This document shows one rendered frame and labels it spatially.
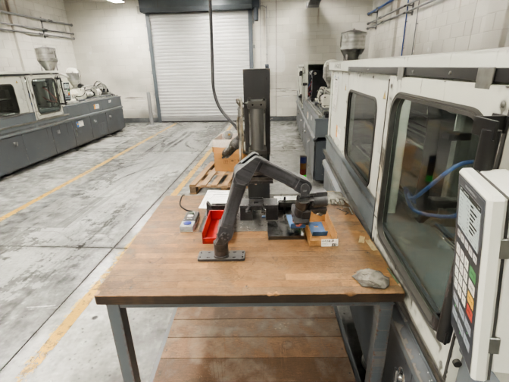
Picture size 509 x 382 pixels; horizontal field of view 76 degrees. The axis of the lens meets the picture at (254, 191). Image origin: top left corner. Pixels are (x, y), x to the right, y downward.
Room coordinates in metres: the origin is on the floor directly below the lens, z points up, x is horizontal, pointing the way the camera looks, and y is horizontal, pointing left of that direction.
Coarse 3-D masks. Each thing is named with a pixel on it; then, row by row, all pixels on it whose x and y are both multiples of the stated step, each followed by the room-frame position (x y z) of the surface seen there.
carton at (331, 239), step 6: (312, 216) 1.52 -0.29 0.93; (318, 216) 1.52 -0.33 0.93; (324, 216) 1.52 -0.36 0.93; (324, 222) 1.50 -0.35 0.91; (330, 222) 1.39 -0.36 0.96; (306, 228) 1.38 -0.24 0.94; (324, 228) 1.44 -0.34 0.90; (330, 228) 1.38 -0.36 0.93; (306, 234) 1.38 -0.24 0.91; (330, 234) 1.37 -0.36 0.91; (336, 234) 1.27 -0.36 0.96; (312, 240) 1.28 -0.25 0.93; (318, 240) 1.28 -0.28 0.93; (324, 240) 1.27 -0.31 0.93; (330, 240) 1.27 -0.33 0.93; (336, 240) 1.27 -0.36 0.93
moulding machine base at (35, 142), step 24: (120, 96) 9.72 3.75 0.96; (0, 120) 5.42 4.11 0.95; (24, 120) 5.95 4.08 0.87; (48, 120) 6.57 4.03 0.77; (72, 120) 7.26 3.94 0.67; (96, 120) 8.20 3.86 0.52; (120, 120) 9.50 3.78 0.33; (0, 144) 5.30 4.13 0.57; (24, 144) 5.79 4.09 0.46; (48, 144) 6.40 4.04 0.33; (72, 144) 7.11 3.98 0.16; (0, 168) 5.16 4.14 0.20
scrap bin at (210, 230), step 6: (210, 210) 1.57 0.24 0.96; (216, 210) 1.57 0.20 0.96; (222, 210) 1.57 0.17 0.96; (210, 216) 1.55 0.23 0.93; (216, 216) 1.57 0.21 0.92; (210, 222) 1.54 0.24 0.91; (216, 222) 1.54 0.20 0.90; (204, 228) 1.36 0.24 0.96; (210, 228) 1.47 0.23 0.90; (216, 228) 1.47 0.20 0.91; (204, 234) 1.35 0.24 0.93; (210, 234) 1.40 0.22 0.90; (204, 240) 1.32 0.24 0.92; (210, 240) 1.32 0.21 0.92
